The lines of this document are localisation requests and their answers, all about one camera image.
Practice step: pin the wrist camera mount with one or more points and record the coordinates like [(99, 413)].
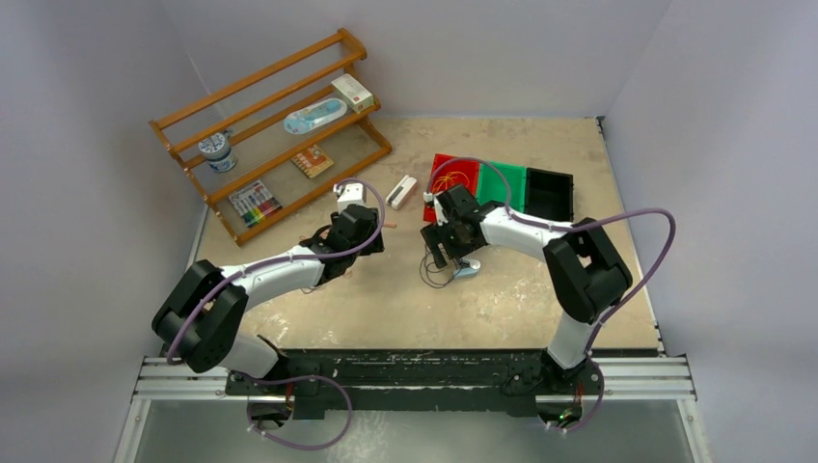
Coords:
[(432, 208), (350, 193)]

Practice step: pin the blue white tape roll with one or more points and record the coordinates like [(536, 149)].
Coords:
[(217, 152)]

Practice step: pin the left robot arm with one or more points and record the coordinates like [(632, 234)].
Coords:
[(200, 319)]

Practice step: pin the red plastic bin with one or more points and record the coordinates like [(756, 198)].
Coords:
[(460, 172)]

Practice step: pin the white stapler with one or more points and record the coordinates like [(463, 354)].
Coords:
[(401, 192)]

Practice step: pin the white red box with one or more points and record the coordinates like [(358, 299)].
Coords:
[(353, 93)]

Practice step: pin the white blue staple remover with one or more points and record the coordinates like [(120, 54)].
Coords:
[(465, 268)]

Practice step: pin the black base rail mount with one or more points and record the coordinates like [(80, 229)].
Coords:
[(516, 382)]

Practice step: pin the coloured marker set pack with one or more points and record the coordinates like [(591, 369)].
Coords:
[(254, 203)]

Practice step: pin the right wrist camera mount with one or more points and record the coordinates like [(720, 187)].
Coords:
[(432, 208)]

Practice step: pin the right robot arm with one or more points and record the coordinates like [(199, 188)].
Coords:
[(588, 275)]

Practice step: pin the black plastic bin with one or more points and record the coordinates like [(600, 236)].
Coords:
[(549, 195)]

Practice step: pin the aluminium frame rail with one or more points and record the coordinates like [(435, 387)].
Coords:
[(628, 376)]

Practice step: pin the orange snack packet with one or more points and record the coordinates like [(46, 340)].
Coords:
[(312, 161)]

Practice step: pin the wooden shelf rack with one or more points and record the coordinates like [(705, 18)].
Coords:
[(262, 146)]

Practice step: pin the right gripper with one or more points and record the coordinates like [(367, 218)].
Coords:
[(431, 236)]

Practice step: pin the green plastic bin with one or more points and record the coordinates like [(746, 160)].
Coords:
[(492, 184)]

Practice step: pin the blue white oval package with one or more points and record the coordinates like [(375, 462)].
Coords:
[(314, 116)]

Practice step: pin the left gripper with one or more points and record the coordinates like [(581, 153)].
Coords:
[(371, 232)]

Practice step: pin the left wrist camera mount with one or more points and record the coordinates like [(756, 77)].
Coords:
[(350, 193)]

